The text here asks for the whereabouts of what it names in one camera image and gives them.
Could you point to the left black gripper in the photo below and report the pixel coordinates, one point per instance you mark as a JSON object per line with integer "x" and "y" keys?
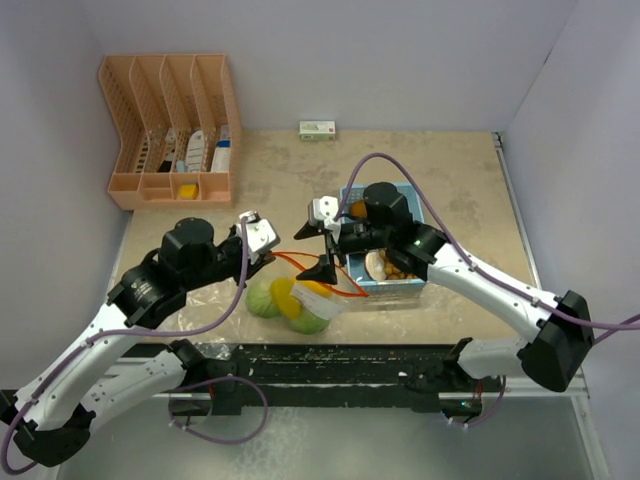
{"x": 229, "y": 238}

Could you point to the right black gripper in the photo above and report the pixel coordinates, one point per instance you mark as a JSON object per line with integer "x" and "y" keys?
{"x": 324, "y": 271}

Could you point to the yellow starfruit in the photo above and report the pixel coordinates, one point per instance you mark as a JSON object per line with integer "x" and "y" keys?
{"x": 281, "y": 292}

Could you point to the green cabbage front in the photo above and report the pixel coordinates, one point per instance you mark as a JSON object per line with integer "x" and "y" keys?
{"x": 260, "y": 302}

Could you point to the green cabbage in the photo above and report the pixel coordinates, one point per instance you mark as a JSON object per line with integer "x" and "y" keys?
{"x": 308, "y": 323}
{"x": 260, "y": 302}

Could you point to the clear orange zip bag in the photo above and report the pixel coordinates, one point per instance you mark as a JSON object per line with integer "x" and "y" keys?
{"x": 306, "y": 307}

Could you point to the green cabbage back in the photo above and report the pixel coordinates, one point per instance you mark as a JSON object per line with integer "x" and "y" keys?
{"x": 308, "y": 323}

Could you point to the orange fruit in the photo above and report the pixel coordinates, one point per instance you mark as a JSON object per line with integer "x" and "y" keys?
{"x": 317, "y": 288}

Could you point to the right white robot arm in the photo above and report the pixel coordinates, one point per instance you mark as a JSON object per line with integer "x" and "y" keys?
{"x": 554, "y": 333}

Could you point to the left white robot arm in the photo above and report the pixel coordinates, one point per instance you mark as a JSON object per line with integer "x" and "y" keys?
{"x": 52, "y": 418}

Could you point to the blue plastic basket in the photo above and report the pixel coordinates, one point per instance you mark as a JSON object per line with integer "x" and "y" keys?
{"x": 356, "y": 263}

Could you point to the brown kiwi fruit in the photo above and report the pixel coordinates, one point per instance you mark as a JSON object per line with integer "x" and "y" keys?
{"x": 358, "y": 209}

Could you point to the beige mushroom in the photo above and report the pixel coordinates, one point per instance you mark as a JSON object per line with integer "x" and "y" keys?
{"x": 375, "y": 266}

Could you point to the brown longan bunch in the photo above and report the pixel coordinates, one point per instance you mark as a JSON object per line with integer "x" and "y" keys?
{"x": 391, "y": 271}

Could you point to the yellow block in organizer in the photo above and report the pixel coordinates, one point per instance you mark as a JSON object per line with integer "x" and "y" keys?
{"x": 188, "y": 191}

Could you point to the white blue box in organizer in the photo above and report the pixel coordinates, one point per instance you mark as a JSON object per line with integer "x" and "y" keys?
{"x": 222, "y": 153}

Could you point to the green white small box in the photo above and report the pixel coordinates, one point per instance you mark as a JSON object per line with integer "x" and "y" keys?
{"x": 313, "y": 130}

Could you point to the white tube in organizer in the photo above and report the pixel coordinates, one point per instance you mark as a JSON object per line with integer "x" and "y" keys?
{"x": 195, "y": 152}

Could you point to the pink desk organizer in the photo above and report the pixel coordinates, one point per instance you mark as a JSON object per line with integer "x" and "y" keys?
{"x": 156, "y": 102}

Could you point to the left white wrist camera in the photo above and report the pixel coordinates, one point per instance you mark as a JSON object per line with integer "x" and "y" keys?
{"x": 260, "y": 234}

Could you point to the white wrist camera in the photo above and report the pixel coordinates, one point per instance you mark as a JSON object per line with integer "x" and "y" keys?
{"x": 322, "y": 213}
{"x": 260, "y": 234}

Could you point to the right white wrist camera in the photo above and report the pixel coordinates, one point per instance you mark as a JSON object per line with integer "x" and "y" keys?
{"x": 322, "y": 213}

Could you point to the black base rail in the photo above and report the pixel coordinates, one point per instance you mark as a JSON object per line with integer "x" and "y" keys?
{"x": 421, "y": 378}

